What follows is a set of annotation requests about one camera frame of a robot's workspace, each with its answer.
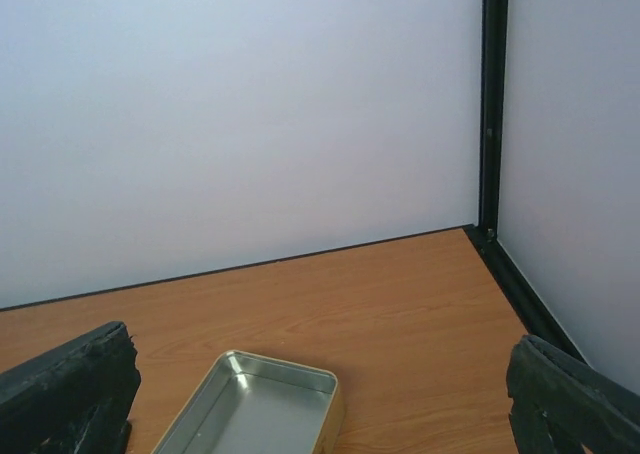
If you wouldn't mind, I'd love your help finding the gold metal tin box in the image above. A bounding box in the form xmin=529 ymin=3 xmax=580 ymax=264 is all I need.
xmin=154 ymin=350 xmax=346 ymax=454

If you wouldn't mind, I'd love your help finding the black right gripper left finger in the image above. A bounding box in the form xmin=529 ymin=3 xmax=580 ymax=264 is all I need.
xmin=1 ymin=321 xmax=141 ymax=453

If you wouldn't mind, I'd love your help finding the black frame post right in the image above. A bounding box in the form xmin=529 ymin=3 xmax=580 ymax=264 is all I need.
xmin=478 ymin=0 xmax=509 ymax=241

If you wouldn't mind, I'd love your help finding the black frame bottom rail right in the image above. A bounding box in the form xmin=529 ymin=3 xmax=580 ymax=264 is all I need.
xmin=463 ymin=225 xmax=585 ymax=362

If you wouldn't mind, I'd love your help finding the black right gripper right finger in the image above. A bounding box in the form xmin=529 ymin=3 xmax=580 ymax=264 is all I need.
xmin=506 ymin=335 xmax=639 ymax=453

